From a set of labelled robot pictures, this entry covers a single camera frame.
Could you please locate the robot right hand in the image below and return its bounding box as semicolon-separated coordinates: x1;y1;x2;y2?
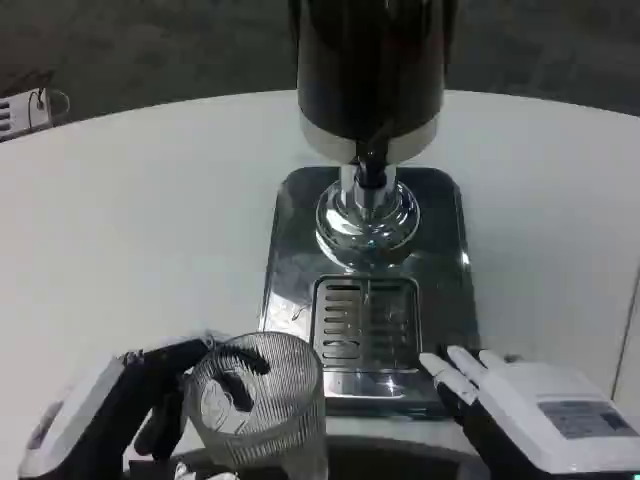
418;344;640;480

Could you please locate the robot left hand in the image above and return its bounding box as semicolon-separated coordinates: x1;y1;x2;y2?
18;328;272;480

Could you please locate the clear ribbed glass cup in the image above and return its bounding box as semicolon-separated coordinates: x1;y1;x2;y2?
181;331;328;480

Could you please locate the steel drip grid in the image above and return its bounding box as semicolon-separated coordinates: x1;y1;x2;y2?
308;274;422;372

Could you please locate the steel drip tray base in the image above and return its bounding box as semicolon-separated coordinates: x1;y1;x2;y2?
257;166;483;420

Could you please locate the black drink dispenser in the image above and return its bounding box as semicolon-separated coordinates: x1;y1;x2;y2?
288;0;455;269

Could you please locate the white device with black cable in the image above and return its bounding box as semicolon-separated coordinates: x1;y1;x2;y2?
0;87;71;144

